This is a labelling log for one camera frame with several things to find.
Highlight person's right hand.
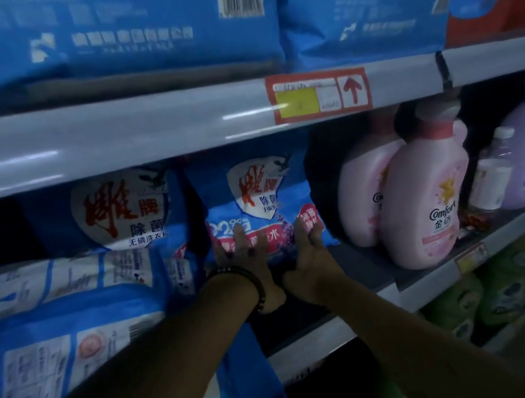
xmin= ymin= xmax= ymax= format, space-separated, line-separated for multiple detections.
xmin=272 ymin=211 xmax=352 ymax=313

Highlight person's left hand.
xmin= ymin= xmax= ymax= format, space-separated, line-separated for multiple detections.
xmin=209 ymin=219 xmax=290 ymax=321

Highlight small blue detergent bag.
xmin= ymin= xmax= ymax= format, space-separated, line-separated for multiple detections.
xmin=180 ymin=126 xmax=344 ymax=289

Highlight person's right forearm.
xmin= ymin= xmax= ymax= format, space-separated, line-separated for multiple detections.
xmin=320 ymin=245 xmax=525 ymax=398

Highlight person's left forearm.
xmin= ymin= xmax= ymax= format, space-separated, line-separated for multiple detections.
xmin=0 ymin=266 xmax=281 ymax=398

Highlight pink softener bottle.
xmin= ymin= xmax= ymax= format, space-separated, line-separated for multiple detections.
xmin=323 ymin=107 xmax=422 ymax=252
xmin=360 ymin=94 xmax=490 ymax=276

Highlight grey shelf with bottles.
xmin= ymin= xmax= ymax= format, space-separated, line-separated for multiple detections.
xmin=239 ymin=187 xmax=525 ymax=388

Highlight blue detergent bag white emblem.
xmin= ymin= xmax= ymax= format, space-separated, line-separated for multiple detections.
xmin=17 ymin=161 xmax=203 ymax=315

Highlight red price label with arrow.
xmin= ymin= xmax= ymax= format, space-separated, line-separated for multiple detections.
xmin=264 ymin=60 xmax=375 ymax=128

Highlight grey metal shelf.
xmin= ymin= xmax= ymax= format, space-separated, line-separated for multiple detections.
xmin=0 ymin=27 xmax=525 ymax=202

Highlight small shelf price label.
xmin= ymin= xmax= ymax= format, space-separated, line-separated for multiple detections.
xmin=453 ymin=242 xmax=492 ymax=276

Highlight flat blue white detergent bag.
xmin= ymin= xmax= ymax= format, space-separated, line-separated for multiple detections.
xmin=0 ymin=239 xmax=172 ymax=328

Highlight clear bottle white cap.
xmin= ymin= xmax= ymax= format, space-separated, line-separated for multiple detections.
xmin=447 ymin=124 xmax=525 ymax=234

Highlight black shelf clip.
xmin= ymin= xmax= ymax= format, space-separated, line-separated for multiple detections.
xmin=435 ymin=49 xmax=454 ymax=92

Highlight large flat blue detergent bag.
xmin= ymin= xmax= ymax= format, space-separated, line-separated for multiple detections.
xmin=0 ymin=259 xmax=287 ymax=398

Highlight blue detergent bag with barcode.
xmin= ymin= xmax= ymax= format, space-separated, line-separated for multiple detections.
xmin=0 ymin=0 xmax=289 ymax=109

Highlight black beaded bracelet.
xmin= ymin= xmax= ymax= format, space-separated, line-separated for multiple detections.
xmin=206 ymin=260 xmax=270 ymax=322

